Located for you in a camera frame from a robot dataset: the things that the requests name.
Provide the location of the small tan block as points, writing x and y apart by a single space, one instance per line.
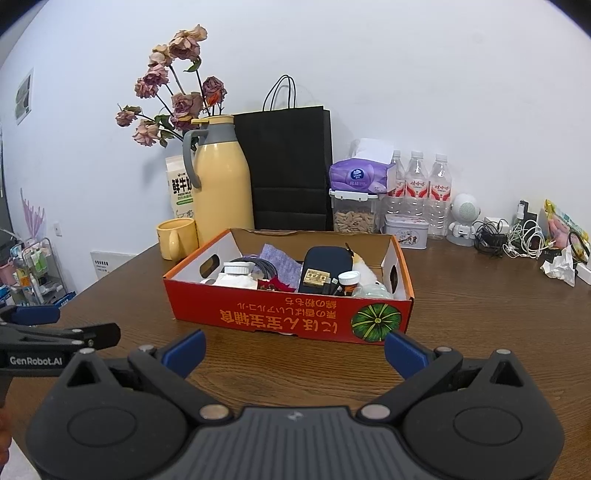
315 276

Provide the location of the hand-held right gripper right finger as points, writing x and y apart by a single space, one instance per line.
406 353

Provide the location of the red cardboard box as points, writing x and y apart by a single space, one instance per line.
194 300

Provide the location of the navy zip case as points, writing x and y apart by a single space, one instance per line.
328 258

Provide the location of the pale green plastic packet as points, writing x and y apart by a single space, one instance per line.
371 290

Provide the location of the black paper bag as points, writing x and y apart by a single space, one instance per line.
286 161

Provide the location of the clear food container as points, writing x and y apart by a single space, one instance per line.
353 217

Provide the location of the person's left hand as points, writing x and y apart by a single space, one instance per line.
3 434

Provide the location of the yellow white plush toy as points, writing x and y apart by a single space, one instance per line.
367 270

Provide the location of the white milk carton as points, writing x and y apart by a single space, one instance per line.
180 189

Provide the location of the white plastic box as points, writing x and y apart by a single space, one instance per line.
231 280

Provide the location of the yellow snack bag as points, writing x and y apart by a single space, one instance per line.
563 226

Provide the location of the clear water bottle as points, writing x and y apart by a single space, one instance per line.
400 184
416 184
438 194

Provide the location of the yellow thermos jug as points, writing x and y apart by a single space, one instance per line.
224 184

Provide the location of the purple flower wall sticker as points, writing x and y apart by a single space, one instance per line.
33 217

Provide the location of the white vent panel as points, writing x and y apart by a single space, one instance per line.
111 264

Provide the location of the red artificial flower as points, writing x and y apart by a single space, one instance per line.
277 284

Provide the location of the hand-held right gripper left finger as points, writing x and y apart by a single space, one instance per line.
187 353

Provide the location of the yellow mug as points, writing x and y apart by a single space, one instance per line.
182 235

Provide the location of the purple tissue pack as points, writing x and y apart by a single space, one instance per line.
360 177

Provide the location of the metal storage rack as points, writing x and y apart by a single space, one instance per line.
41 272

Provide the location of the small black device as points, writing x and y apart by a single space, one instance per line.
526 212

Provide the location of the dried pink roses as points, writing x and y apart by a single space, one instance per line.
184 104

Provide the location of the white power adapter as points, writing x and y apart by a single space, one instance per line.
584 273

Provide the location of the white wall socket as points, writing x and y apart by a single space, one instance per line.
57 229

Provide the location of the wall poster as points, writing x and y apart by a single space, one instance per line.
24 97

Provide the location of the white robot toy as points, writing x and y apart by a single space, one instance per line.
464 210

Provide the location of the white screw bottle cap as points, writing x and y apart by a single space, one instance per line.
238 268
349 278

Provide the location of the purple cloth pouch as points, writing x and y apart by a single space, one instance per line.
281 261

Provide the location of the pink plastic basket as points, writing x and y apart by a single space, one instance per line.
8 272

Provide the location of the white tin box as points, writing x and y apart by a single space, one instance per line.
405 233

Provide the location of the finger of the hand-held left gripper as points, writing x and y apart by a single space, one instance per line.
99 334
37 314

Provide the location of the crumpled white tissue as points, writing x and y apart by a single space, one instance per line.
558 267

